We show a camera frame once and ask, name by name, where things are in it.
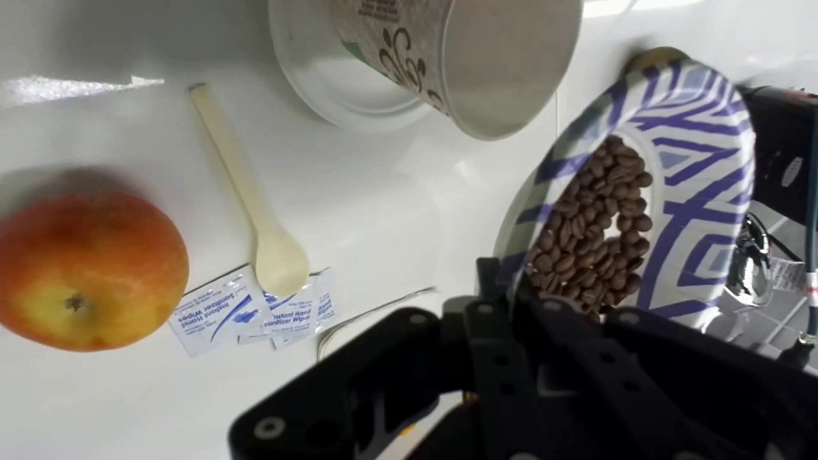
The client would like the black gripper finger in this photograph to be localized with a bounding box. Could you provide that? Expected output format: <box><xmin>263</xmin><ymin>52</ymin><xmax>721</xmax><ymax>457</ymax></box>
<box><xmin>476</xmin><ymin>259</ymin><xmax>511</xmax><ymax>316</ymax></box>

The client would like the blue white patterned paper bowl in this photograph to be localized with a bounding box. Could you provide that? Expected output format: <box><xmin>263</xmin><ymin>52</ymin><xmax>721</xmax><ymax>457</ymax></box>
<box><xmin>501</xmin><ymin>49</ymin><xmax>754</xmax><ymax>330</ymax></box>

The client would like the patterned paper coffee cup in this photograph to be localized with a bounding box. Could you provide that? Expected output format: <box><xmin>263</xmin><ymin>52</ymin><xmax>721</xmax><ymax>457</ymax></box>
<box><xmin>327</xmin><ymin>0</ymin><xmax>582</xmax><ymax>141</ymax></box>

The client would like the white napkin under orange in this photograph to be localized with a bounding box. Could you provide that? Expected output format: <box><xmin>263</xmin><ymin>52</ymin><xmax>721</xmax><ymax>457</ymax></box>
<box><xmin>317</xmin><ymin>287</ymin><xmax>439</xmax><ymax>360</ymax></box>

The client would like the cream plastic spoon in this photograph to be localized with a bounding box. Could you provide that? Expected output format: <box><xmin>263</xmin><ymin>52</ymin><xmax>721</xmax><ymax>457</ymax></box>
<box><xmin>189</xmin><ymin>82</ymin><xmax>310</xmax><ymax>297</ymax></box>

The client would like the white saucer plate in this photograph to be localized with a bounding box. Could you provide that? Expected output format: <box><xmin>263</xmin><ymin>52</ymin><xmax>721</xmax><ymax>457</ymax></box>
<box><xmin>268</xmin><ymin>0</ymin><xmax>433</xmax><ymax>132</ymax></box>

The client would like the red yellow apple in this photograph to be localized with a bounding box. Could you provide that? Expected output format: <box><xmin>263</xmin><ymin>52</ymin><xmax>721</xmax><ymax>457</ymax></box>
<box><xmin>0</xmin><ymin>191</ymin><xmax>189</xmax><ymax>353</ymax></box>

